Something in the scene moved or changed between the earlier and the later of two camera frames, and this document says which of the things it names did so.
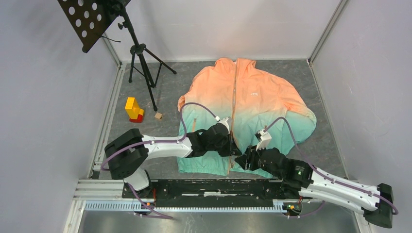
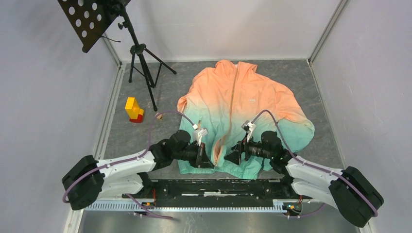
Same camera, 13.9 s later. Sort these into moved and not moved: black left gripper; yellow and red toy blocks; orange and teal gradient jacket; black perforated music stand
Moved: black left gripper
Not moved: orange and teal gradient jacket; black perforated music stand; yellow and red toy blocks
